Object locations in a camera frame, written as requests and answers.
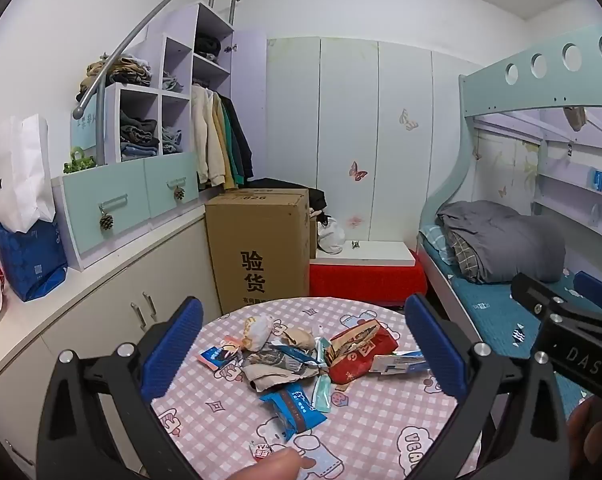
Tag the lilac stair shelf cabinet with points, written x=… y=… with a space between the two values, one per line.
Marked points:
x=178 y=25

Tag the grey quilt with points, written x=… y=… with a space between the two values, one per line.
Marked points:
x=516 y=245

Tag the green hair claw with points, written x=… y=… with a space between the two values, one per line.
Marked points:
x=78 y=162

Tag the crumpled beige wrapper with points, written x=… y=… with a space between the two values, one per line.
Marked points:
x=271 y=379

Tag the pink checkered tablecloth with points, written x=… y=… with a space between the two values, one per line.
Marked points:
x=381 y=420

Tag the pink butterfly sticker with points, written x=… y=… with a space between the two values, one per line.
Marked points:
x=358 y=171

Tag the white blue flat packet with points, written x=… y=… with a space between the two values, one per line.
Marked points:
x=396 y=362

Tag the black hanging coat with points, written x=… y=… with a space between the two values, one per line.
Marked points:
x=241 y=135

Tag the teal sachet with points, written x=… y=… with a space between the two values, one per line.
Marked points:
x=323 y=394
x=323 y=352

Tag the small blue box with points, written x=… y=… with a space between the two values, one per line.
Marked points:
x=596 y=180

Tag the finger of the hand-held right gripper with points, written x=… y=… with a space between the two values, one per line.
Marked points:
x=598 y=287
x=533 y=292

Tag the red bench white top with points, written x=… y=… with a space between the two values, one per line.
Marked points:
x=366 y=277

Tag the blue snack packet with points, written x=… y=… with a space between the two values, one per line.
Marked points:
x=291 y=407

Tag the white wardrobe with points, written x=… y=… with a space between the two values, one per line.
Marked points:
x=346 y=110

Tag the teal printed bed sheet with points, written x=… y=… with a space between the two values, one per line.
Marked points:
x=491 y=310

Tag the large cardboard box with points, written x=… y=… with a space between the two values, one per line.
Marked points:
x=256 y=250

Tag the white paper bag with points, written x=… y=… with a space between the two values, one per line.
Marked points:
x=16 y=175

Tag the pale butterfly sticker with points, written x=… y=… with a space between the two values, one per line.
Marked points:
x=408 y=119

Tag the blue bag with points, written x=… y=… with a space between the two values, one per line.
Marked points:
x=31 y=265

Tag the orange blue small packet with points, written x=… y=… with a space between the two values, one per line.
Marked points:
x=216 y=357

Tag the narrow teal drawer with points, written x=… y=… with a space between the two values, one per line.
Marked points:
x=173 y=172

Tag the cream hanging jacket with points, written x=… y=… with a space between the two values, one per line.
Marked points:
x=206 y=135

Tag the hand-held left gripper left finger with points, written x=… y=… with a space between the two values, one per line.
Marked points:
x=173 y=350

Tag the person's right hand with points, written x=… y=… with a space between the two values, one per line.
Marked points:
x=593 y=440

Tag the red snack bag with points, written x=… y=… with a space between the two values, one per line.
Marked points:
x=361 y=357

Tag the hanging brown pouch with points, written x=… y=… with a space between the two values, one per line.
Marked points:
x=576 y=117

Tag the green hanging garment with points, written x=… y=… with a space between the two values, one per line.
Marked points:
x=231 y=150

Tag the beige cabinet white counter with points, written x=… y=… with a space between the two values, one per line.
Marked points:
x=96 y=320

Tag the small red white packet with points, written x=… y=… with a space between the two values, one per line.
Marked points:
x=261 y=452

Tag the light blue plaid pillow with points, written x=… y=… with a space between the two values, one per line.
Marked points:
x=433 y=240

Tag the crumpled tan paper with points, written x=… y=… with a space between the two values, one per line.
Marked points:
x=298 y=339

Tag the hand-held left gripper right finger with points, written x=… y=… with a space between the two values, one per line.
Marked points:
x=438 y=350

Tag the grey metal handrail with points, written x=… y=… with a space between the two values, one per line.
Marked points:
x=131 y=42

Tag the dark printed wrapper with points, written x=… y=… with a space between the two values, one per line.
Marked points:
x=278 y=360

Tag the black clothes pile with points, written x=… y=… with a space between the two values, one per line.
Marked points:
x=286 y=185

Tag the person's left hand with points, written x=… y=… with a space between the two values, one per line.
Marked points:
x=271 y=466

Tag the teal bunk bed frame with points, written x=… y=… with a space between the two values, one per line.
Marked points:
x=486 y=87

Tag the dark folded clothes stack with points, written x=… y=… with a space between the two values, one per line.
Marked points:
x=138 y=135

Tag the khaki folded clothes pile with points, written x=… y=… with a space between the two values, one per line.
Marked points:
x=116 y=75

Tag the pine cone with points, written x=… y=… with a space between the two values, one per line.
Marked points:
x=179 y=193
x=106 y=221

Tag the wide teal drawer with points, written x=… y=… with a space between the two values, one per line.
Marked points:
x=111 y=195

